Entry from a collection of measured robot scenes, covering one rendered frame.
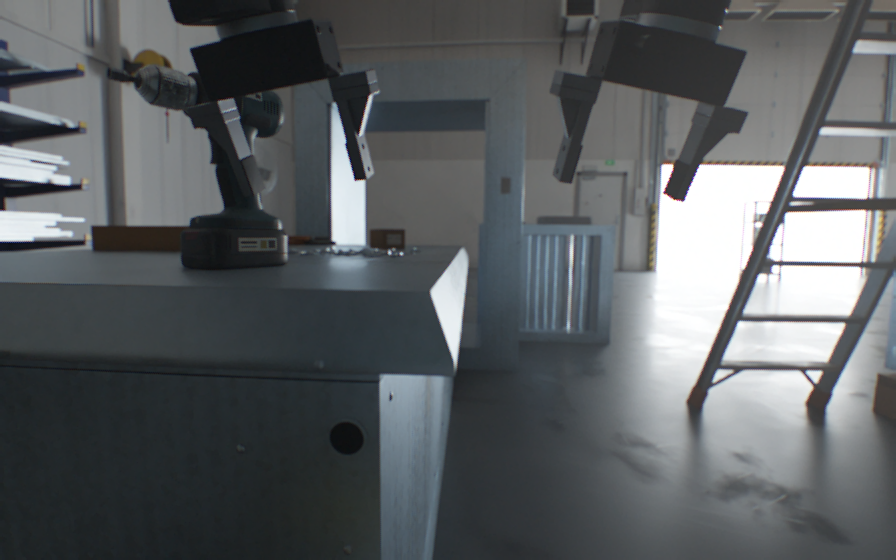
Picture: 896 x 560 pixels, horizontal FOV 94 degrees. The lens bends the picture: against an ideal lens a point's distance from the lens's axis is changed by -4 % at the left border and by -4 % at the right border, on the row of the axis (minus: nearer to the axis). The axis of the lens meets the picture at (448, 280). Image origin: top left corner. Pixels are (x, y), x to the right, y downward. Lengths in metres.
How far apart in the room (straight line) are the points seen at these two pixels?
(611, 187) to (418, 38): 5.45
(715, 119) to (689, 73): 0.06
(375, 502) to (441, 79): 2.14
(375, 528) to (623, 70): 0.47
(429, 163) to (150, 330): 9.95
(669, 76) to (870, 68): 12.67
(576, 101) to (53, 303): 0.49
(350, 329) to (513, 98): 2.07
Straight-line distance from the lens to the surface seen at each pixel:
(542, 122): 10.40
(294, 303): 0.35
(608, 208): 10.32
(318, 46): 0.46
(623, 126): 10.68
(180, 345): 0.39
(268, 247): 0.60
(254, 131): 0.62
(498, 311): 2.26
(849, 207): 1.58
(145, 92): 0.58
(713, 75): 0.51
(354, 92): 0.46
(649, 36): 0.44
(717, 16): 0.49
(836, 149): 12.42
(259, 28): 0.47
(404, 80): 2.41
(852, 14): 1.75
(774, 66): 12.09
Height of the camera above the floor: 0.69
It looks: 6 degrees down
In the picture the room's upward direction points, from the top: 1 degrees clockwise
